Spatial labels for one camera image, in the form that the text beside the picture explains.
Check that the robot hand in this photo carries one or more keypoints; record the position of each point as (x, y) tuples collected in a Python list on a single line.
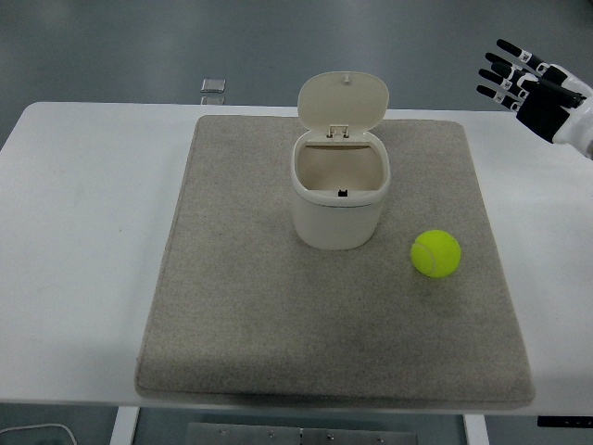
[(544, 111)]

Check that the black table control panel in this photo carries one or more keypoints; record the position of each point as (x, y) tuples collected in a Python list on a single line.
[(565, 422)]

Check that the silver floor plate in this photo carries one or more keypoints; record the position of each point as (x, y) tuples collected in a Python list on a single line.
[(212, 100), (213, 85)]

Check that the white table leg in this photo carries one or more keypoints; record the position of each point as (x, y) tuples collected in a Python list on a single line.
[(474, 431), (124, 426)]

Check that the yellow tennis ball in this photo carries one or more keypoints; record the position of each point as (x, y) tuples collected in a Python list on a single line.
[(437, 255)]

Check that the cream bin with hinged lid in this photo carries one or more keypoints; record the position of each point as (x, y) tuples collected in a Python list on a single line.
[(338, 218)]

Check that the beige fabric mat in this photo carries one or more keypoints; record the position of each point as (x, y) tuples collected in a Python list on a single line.
[(278, 315)]

